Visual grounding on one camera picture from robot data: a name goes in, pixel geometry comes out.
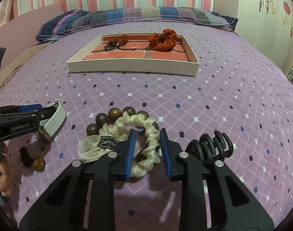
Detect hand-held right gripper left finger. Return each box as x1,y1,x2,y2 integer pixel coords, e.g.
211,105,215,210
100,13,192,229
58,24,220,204
21,129,137,231

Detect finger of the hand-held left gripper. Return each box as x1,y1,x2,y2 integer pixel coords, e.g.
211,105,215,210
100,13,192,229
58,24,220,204
0,107,56,127
0,103,43,115

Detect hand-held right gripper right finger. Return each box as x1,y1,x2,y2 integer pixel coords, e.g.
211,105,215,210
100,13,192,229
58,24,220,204
160,128,274,231

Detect wristwatch with white strap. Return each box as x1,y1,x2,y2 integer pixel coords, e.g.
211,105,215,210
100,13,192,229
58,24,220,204
38,99,67,142

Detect cream scrunchie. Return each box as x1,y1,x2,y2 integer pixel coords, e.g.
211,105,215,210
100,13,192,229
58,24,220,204
78,114,162,177

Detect white tray with brick lining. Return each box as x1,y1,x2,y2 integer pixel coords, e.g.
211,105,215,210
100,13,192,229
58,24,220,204
66,34,200,77

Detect dark purple hair ties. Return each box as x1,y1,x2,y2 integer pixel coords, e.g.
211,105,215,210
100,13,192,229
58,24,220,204
104,40,137,52

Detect red string bracelet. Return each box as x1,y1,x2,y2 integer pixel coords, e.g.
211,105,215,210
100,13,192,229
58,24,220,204
110,35,128,47

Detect orange scrunchie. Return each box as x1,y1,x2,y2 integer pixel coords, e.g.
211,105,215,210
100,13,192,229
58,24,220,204
148,29,178,51

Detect person's left hand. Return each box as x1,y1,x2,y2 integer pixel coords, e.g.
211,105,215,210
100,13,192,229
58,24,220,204
0,143,13,196

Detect black hair claw clip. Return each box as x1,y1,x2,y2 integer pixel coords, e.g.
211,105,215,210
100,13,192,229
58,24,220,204
186,130,233,166

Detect purple diamond-print bedsheet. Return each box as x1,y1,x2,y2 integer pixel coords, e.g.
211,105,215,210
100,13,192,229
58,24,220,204
0,20,293,231

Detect striped patchwork pillow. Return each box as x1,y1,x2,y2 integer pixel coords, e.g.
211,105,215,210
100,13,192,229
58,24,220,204
36,6,239,41

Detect white wardrobe with decals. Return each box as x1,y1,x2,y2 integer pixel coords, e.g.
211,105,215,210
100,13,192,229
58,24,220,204
214,0,293,87

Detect dark hair tie with brown bead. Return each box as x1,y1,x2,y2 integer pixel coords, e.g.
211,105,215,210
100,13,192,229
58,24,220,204
19,146,46,173

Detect brown wooden bead bracelet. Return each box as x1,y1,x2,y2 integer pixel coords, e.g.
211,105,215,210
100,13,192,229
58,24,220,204
86,106,161,164

